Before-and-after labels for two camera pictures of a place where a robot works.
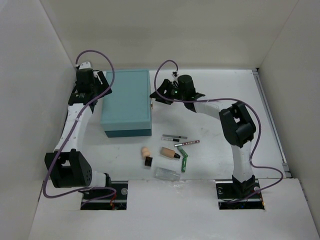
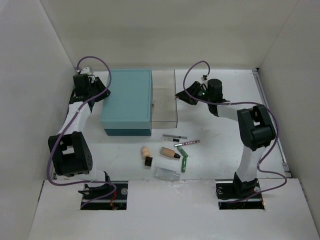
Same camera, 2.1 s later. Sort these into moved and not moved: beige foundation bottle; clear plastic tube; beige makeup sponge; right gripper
Moved: right gripper
Not moved: clear plastic tube; beige foundation bottle; beige makeup sponge
